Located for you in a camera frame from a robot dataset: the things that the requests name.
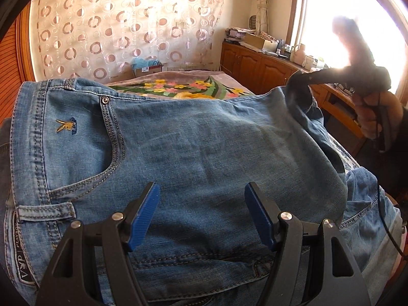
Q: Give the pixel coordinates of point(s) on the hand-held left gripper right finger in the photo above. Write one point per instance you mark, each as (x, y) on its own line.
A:
(258, 216)

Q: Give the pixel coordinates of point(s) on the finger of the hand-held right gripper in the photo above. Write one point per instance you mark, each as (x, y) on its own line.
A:
(315, 78)

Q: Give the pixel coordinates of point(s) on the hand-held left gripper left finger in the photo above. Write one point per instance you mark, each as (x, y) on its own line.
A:
(143, 216)

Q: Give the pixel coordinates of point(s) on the light blue jeans pants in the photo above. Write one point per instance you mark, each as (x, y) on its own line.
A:
(197, 153)

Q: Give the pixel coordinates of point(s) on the person's right hand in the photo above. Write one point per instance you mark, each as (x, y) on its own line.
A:
(366, 118)

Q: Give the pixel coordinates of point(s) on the wooden side cabinet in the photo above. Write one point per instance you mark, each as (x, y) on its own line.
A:
(264, 67)

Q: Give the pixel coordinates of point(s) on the window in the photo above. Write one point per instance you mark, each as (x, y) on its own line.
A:
(322, 22)

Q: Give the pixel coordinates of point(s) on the open flat cardboard box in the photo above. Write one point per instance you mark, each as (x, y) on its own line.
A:
(253, 40)

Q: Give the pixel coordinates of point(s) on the dark oval hand fan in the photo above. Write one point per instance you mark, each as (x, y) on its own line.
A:
(252, 21)

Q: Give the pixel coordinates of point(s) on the stack of papers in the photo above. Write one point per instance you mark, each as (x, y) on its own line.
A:
(237, 33)

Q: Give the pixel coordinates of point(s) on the tied floral window curtain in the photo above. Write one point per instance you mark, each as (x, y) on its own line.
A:
(263, 3)

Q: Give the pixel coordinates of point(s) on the colourful floral blanket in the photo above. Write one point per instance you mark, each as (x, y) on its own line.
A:
(191, 87)

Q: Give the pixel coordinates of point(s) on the cardboard box with blue tissue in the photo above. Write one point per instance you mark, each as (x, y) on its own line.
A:
(148, 67)

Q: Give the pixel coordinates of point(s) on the circle-patterned sheer curtain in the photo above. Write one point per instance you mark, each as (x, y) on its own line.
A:
(127, 22)

